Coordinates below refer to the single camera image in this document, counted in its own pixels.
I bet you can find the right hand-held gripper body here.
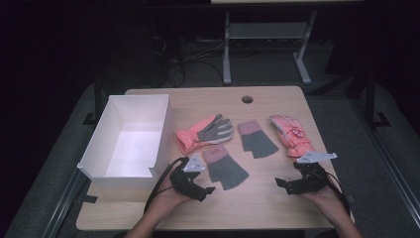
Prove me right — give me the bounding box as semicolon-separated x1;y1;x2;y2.
292;151;338;195

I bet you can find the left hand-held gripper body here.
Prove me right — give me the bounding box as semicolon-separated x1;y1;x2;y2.
168;153;206;199

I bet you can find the gray fingerless glove pink cuff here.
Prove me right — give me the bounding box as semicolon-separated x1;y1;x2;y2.
237;120;280;159
201;145;250;191

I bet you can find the white storage box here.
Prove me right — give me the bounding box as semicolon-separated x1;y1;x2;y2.
76;93;175;191

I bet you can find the person's left hand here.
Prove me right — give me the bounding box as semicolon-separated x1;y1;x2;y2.
147;182;193;223

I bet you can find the orange glove with gray palm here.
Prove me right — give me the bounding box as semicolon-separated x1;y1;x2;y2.
175;113;235;156

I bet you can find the pink printed ski glove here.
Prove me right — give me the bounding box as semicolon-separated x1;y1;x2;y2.
269;114;318;162

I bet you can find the black metal stand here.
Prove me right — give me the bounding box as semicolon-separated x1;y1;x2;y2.
363;67;391;129

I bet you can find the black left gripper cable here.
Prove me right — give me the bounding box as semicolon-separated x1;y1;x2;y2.
143;156;190;214

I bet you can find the aluminium floor rail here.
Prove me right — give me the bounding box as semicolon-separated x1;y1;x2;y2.
350;97;420;229
41;168;88;238

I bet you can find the tangle of floor cables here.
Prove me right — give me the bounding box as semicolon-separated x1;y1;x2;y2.
150;34;226;87

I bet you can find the gray metal table frame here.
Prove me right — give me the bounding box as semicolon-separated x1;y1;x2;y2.
222;9;318;86

